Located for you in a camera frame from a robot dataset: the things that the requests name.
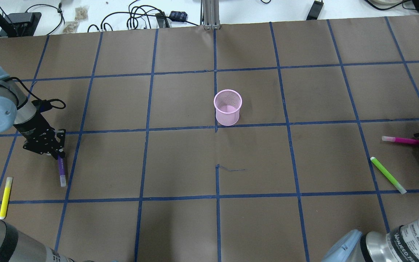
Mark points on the black power brick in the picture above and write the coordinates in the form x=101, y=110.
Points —
x=315, y=10

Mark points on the pink mesh cup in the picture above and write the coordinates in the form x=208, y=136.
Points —
x=227, y=104

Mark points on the aluminium frame post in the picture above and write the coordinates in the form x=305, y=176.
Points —
x=210, y=18

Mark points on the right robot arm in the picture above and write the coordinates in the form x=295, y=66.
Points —
x=399, y=245

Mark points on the yellow marker pen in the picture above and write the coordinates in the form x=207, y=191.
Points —
x=6, y=197

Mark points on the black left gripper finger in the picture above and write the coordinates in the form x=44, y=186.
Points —
x=61, y=153

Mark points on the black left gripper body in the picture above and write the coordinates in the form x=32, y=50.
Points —
x=32, y=131

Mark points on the purple marker pen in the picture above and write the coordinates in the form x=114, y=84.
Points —
x=62, y=171

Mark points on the blue patterned pouch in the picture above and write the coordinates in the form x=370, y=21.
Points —
x=178, y=16

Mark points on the black box on bench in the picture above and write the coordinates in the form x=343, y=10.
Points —
x=25, y=23

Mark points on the green marker pen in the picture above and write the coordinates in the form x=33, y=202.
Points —
x=388, y=175

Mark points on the pink marker pen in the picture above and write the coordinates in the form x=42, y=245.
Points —
x=399, y=140

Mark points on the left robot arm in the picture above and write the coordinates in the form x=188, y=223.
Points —
x=21, y=109

